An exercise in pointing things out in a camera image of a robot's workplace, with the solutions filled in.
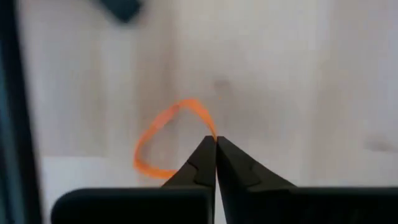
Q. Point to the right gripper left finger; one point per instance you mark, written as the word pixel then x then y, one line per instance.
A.
pixel 202 168

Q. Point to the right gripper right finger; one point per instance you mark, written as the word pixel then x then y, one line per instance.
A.
pixel 239 174

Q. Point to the orange rubber band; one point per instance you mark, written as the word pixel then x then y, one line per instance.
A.
pixel 155 124

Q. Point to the black binder clip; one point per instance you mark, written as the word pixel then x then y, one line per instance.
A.
pixel 122 9

